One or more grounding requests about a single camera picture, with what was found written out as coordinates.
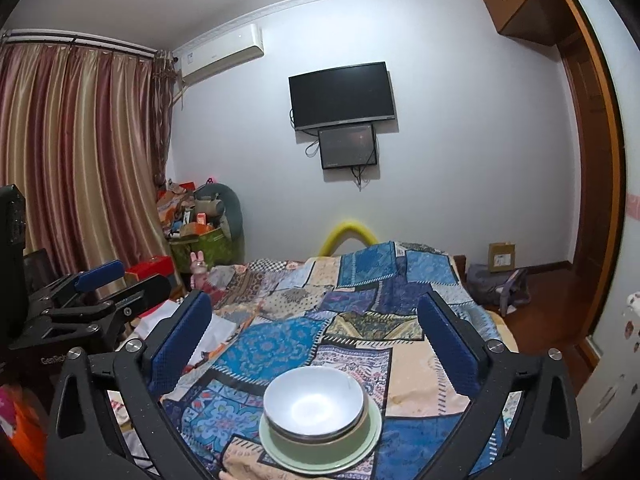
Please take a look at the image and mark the wooden door frame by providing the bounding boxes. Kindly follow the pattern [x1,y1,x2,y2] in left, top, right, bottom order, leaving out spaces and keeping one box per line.
[550,0,628,361]

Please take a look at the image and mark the yellow foam ring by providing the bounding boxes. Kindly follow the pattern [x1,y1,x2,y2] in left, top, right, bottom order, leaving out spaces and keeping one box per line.
[320,218,378,257]

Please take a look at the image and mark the green plate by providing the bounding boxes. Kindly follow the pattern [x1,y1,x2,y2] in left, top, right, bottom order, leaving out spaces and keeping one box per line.
[258,395,384,474]

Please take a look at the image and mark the white curtain rail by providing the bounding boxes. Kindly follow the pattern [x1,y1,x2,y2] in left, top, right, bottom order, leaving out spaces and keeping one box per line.
[0,27,158,58]

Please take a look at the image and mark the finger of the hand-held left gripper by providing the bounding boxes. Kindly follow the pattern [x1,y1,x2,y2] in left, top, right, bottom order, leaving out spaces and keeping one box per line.
[27,260,123,313]
[42,275,172,333]

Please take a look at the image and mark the pink bunny toy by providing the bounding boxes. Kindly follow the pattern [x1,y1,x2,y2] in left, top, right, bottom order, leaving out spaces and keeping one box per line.
[189,251,210,288]

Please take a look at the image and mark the large black television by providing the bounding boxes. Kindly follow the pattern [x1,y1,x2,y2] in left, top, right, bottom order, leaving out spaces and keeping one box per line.
[288,61,397,132]

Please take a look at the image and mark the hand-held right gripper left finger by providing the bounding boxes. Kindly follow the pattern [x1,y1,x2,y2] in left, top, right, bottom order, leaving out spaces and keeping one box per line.
[46,290,216,480]

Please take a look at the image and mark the white patterned bowl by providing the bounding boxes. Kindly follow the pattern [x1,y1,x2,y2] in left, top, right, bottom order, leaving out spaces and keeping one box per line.
[263,366,366,443]

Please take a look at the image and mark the striped brown curtain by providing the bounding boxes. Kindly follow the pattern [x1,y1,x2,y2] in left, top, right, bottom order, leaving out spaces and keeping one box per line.
[0,42,176,281]

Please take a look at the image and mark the blue patchwork blanket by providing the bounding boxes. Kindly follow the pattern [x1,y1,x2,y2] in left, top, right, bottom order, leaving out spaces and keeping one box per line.
[160,241,526,480]

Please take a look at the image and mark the green shopping bag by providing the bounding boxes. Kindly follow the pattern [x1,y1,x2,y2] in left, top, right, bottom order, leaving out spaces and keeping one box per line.
[169,227,231,268]

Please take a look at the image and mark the white wardrobe door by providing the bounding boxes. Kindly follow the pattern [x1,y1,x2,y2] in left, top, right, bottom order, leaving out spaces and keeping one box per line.
[572,0,640,468]

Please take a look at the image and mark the small black monitor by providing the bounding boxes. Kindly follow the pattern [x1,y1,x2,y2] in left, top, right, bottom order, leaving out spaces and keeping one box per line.
[318,123,377,170]

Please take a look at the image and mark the pile of colourful packages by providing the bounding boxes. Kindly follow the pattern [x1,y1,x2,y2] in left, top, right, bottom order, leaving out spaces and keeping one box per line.
[156,180,211,238]

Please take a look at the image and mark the white papers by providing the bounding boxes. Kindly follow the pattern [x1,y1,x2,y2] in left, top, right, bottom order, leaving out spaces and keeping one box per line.
[135,300,236,361]

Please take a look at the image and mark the grey bag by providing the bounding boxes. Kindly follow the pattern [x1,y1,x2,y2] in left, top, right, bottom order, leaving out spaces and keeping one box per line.
[465,262,531,311]

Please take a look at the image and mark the small cardboard box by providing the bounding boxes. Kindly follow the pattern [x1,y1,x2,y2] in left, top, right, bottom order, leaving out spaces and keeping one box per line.
[487,242,516,273]

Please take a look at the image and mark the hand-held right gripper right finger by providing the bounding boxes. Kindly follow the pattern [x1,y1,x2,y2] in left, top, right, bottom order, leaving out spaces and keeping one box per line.
[417,290,583,480]

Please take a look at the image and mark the white air conditioner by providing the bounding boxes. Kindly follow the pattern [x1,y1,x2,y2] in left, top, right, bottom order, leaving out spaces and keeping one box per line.
[172,22,265,81]

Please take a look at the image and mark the red box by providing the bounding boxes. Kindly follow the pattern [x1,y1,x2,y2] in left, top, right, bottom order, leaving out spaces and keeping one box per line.
[125,255,176,286]

